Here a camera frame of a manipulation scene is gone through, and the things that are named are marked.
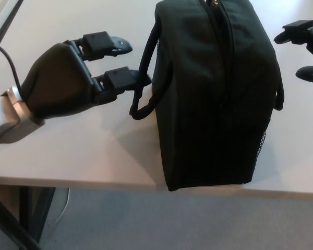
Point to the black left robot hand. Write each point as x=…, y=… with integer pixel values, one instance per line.
x=57, y=83

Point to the black diagonal desk frame bar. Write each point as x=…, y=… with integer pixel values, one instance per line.
x=7, y=221

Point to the black desk leg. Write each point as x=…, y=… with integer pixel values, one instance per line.
x=36, y=205

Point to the black fabric lunch bag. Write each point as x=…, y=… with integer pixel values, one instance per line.
x=211, y=117

